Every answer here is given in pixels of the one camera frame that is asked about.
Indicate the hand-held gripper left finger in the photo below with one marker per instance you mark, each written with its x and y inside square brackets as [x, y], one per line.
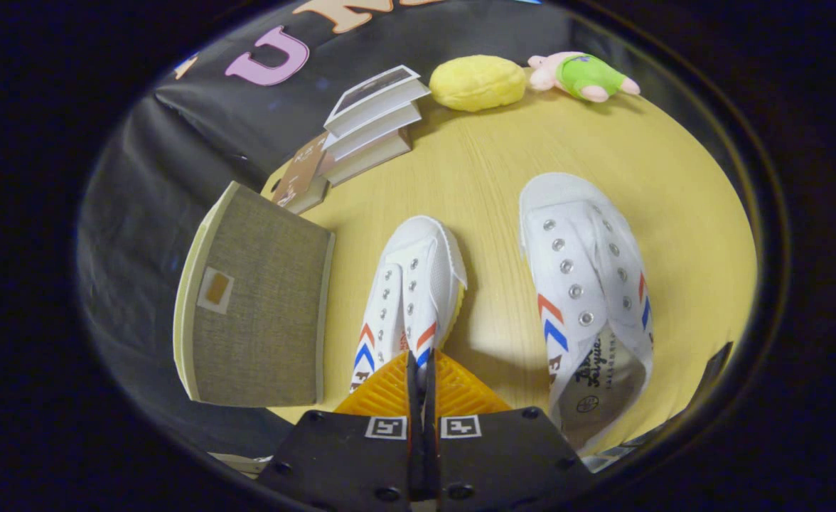
[347, 462]

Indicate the brown book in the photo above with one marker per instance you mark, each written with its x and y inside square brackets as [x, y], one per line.
[301, 174]

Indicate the grey fabric storage box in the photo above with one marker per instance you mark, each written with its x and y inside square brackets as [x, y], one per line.
[261, 306]

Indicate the white canvas shoe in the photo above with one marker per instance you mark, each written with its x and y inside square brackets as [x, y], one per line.
[425, 277]
[574, 263]

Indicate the pink and green plush toy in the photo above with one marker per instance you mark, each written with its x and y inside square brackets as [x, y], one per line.
[585, 76]

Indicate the white portrait cover book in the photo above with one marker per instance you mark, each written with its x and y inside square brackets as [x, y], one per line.
[375, 96]

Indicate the yellow plush toy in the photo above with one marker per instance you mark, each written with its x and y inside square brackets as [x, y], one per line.
[478, 83]

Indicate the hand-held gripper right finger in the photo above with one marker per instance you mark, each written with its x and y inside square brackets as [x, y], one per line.
[503, 462]

